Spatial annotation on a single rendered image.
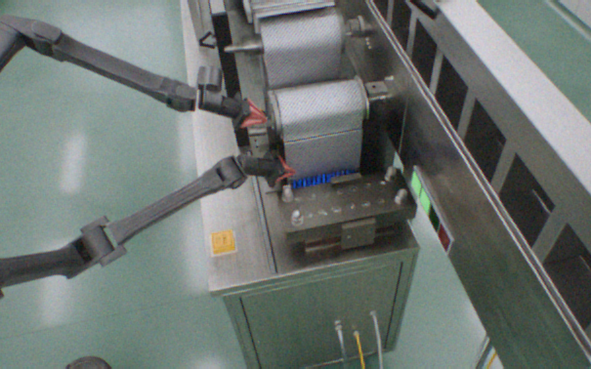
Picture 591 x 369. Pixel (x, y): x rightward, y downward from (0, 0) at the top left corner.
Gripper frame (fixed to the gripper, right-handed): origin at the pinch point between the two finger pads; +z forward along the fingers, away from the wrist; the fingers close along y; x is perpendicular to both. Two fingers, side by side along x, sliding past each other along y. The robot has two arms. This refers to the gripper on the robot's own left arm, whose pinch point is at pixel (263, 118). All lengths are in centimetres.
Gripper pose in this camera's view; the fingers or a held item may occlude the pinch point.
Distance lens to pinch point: 144.8
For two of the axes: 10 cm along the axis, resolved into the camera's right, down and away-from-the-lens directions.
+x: 5.1, -6.6, -5.5
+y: 2.4, 7.2, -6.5
